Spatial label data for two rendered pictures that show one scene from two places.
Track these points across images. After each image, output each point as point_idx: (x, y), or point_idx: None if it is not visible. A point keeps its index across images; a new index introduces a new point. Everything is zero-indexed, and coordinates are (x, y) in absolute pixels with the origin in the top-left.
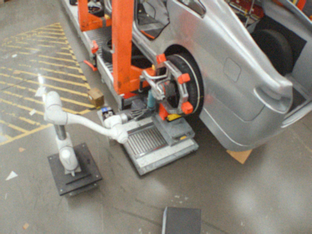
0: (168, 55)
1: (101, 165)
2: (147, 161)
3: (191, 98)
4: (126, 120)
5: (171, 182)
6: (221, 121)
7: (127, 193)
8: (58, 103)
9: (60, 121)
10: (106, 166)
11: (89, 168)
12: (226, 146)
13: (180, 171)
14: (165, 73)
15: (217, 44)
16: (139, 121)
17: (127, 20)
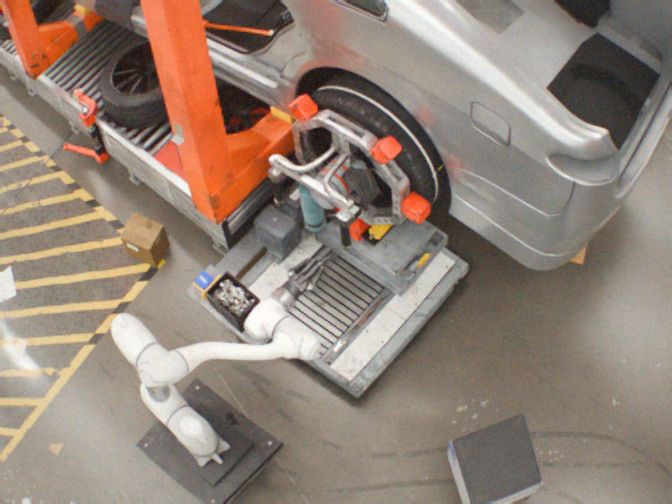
0: (311, 78)
1: (251, 413)
2: (359, 357)
3: (418, 184)
4: (293, 302)
5: (438, 382)
6: (503, 219)
7: (348, 450)
8: (152, 339)
9: (178, 374)
10: (265, 411)
11: (243, 434)
12: (531, 264)
13: (448, 348)
14: (333, 143)
15: (441, 76)
16: (288, 257)
17: (201, 69)
